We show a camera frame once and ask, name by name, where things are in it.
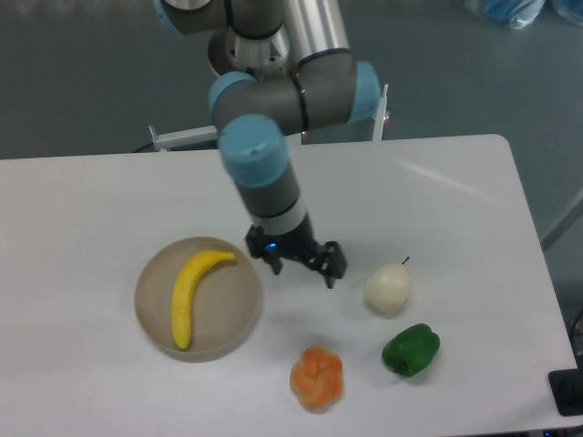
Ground yellow banana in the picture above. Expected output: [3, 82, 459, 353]
[170, 250, 236, 351]

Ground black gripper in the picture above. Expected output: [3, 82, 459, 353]
[245, 214, 347, 290]

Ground beige round plate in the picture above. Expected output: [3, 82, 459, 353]
[134, 237, 261, 362]

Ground clear plastic bag corner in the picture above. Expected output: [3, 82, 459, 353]
[551, 0, 583, 26]

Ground white upright bar right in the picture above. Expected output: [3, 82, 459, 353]
[371, 84, 390, 142]

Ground black device at edge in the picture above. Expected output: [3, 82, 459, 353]
[547, 369, 582, 417]

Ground orange knotted bread roll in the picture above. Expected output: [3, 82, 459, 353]
[290, 346, 343, 412]

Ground blue plastic bag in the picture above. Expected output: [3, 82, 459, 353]
[464, 0, 545, 30]

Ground white bracket bar left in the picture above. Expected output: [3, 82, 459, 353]
[148, 125, 219, 151]

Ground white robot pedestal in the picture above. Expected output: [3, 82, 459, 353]
[207, 20, 311, 147]

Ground green bell pepper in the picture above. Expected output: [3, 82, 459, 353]
[382, 323, 441, 377]

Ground white pear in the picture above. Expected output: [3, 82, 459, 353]
[363, 257, 411, 317]

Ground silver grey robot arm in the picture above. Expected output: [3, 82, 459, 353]
[154, 1, 381, 286]

